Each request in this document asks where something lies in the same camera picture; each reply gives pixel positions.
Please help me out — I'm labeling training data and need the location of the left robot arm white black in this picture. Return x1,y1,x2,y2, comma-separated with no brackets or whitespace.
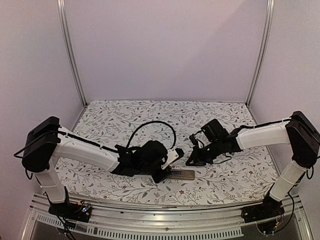
14,116,178,217

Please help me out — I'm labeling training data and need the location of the white remote control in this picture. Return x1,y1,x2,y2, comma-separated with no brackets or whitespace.
167,169,195,181

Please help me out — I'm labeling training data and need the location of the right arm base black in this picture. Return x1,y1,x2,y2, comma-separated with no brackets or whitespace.
241,196,285,223

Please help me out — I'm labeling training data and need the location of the black battery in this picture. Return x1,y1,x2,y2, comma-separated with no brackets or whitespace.
171,171,183,176

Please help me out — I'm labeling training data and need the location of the left aluminium frame post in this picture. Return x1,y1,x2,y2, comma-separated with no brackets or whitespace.
56,0,88,108

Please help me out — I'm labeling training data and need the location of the aluminium frame post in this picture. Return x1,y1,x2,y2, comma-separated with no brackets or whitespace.
56,0,88,108
245,0,275,108

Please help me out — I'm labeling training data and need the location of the left black camera cable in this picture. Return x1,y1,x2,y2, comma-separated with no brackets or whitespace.
126,120,177,151

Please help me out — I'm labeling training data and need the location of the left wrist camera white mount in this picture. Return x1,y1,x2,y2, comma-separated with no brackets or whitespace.
160,148,184,170

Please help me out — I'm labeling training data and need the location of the right aluminium frame post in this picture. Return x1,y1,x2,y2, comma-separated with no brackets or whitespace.
245,0,275,108

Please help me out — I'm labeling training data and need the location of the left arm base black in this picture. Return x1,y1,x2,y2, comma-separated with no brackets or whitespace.
48,199,93,223

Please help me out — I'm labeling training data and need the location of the front aluminium rail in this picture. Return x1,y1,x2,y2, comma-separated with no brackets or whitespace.
21,194,314,240

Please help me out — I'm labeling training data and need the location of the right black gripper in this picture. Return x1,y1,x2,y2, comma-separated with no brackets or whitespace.
185,139,223,167

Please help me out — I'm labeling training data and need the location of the floral patterned table mat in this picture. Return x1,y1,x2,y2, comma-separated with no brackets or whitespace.
56,100,278,205

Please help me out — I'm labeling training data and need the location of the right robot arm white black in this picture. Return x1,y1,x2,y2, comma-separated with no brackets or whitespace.
185,111,320,218

